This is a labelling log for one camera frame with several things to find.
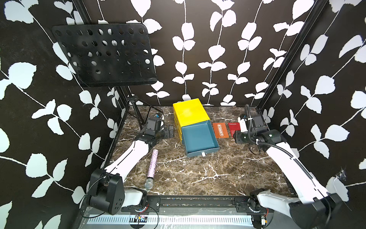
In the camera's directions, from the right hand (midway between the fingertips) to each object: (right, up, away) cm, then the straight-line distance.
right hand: (235, 132), depth 77 cm
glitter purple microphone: (-48, -28, +1) cm, 55 cm away
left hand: (-38, +2, +8) cm, 39 cm away
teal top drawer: (-19, -5, +10) cm, 22 cm away
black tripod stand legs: (-64, +15, +41) cm, 78 cm away
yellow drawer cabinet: (-25, +13, +42) cm, 50 cm away
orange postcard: (-2, -1, +28) cm, 28 cm away
